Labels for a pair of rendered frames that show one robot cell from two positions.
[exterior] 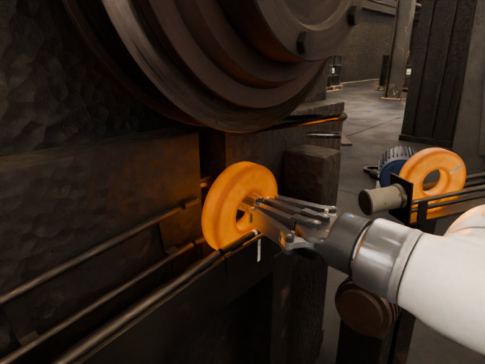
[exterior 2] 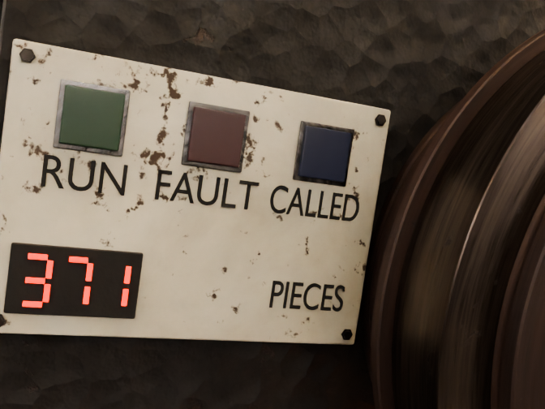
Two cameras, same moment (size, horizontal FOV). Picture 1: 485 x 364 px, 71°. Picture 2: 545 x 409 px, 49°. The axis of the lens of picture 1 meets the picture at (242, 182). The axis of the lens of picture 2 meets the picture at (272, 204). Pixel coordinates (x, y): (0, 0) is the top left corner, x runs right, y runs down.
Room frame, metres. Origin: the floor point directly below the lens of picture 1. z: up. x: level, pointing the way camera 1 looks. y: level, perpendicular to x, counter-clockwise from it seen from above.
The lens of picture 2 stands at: (-0.01, 0.07, 1.19)
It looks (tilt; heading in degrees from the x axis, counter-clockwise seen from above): 4 degrees down; 28
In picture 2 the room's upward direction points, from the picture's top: 8 degrees clockwise
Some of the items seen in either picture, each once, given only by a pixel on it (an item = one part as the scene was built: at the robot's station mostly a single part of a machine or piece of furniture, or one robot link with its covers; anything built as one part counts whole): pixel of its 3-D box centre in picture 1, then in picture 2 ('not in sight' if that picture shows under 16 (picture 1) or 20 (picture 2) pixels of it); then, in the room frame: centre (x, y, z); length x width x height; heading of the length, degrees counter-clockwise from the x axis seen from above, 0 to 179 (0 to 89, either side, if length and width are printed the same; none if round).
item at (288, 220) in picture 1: (283, 222); not in sight; (0.44, -0.06, 0.76); 0.11 x 0.01 x 0.04; 50
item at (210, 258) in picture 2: not in sight; (202, 209); (0.33, 0.31, 1.15); 0.26 x 0.02 x 0.18; 138
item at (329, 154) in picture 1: (307, 201); not in sight; (0.70, -0.15, 0.68); 0.11 x 0.08 x 0.24; 48
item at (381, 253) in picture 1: (385, 258); not in sight; (0.36, -0.17, 0.75); 0.09 x 0.06 x 0.09; 138
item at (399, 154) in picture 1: (399, 170); not in sight; (2.47, -1.19, 0.17); 0.57 x 0.31 x 0.34; 158
